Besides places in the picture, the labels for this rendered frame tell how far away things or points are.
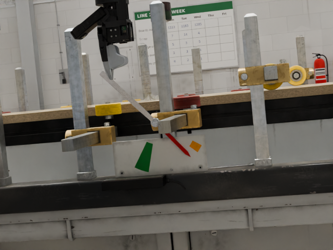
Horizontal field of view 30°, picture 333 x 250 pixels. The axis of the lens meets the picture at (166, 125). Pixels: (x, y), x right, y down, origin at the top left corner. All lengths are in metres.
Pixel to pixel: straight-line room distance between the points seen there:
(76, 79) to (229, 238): 0.69
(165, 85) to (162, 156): 0.19
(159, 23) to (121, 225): 0.58
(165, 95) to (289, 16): 7.20
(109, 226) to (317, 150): 0.66
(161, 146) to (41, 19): 7.83
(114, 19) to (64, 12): 7.70
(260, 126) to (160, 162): 0.29
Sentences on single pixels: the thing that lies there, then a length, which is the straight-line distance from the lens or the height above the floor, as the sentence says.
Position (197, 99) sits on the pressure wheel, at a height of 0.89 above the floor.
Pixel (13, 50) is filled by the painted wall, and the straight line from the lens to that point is 9.60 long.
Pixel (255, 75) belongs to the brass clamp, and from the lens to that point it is 1.67.
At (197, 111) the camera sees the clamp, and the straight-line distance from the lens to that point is 1.69.
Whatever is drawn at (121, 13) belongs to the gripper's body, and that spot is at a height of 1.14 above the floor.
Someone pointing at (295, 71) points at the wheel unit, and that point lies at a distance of 2.53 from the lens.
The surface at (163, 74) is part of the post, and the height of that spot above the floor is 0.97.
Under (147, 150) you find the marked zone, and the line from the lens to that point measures 1.72.
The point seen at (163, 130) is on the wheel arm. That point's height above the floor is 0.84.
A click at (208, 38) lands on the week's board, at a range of 8.85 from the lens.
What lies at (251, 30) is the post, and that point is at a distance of 1.69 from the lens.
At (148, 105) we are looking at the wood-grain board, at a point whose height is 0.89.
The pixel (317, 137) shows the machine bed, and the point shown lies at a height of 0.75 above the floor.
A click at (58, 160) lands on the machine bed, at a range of 2.03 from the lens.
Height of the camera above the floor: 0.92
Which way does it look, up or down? 3 degrees down
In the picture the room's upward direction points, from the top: 6 degrees counter-clockwise
